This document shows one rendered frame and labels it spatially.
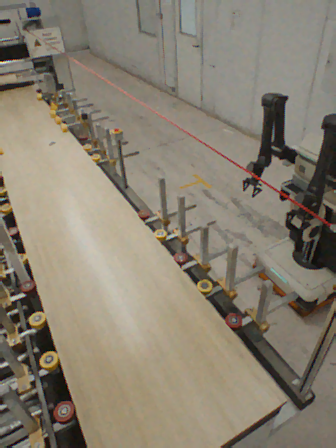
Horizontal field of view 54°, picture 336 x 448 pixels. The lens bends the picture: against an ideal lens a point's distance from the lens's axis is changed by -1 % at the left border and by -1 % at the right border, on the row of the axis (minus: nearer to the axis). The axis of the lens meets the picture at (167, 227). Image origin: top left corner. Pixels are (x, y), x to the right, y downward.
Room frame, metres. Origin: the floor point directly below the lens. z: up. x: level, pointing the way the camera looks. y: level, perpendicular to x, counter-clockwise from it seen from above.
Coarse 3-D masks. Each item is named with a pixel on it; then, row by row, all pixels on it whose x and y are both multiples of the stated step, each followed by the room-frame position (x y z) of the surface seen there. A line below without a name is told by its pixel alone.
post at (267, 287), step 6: (264, 282) 0.95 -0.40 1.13; (270, 282) 0.95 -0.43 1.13; (264, 288) 0.94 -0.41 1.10; (270, 288) 0.94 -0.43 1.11; (264, 294) 0.94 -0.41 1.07; (270, 294) 0.94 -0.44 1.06; (264, 300) 0.93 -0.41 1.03; (270, 300) 0.94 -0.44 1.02; (258, 306) 0.96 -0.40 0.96; (264, 306) 0.93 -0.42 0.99; (258, 312) 0.95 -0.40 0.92; (264, 312) 0.93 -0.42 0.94; (258, 318) 0.94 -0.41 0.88; (264, 318) 0.94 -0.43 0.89; (258, 336) 0.93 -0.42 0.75
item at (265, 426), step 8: (280, 408) 0.54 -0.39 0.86; (272, 416) 0.52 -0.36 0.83; (256, 424) 0.48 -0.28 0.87; (264, 424) 0.52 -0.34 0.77; (272, 424) 0.54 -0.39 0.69; (248, 432) 0.47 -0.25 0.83; (256, 432) 0.50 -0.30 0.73; (264, 432) 0.53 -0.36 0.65; (240, 440) 0.45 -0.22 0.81; (248, 440) 0.48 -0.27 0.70; (256, 440) 0.51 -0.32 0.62; (264, 440) 0.54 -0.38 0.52
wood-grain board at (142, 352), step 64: (0, 128) 3.59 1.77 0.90; (64, 192) 2.17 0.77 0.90; (64, 256) 1.46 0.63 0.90; (128, 256) 1.42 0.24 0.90; (64, 320) 1.00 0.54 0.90; (128, 320) 0.97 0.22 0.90; (192, 320) 0.95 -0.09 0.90; (128, 384) 0.66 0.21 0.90; (192, 384) 0.64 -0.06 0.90; (256, 384) 0.62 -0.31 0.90
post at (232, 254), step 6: (228, 246) 1.18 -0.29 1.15; (234, 246) 1.16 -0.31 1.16; (228, 252) 1.18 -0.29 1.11; (234, 252) 1.16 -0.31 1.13; (228, 258) 1.18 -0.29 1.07; (234, 258) 1.16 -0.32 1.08; (228, 264) 1.17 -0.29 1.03; (234, 264) 1.16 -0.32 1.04; (228, 270) 1.17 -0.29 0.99; (234, 270) 1.16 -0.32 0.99; (228, 276) 1.16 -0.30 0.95; (234, 276) 1.17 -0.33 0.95; (228, 282) 1.16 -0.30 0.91; (234, 282) 1.17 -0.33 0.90; (228, 288) 1.16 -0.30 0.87; (228, 300) 1.16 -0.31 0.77
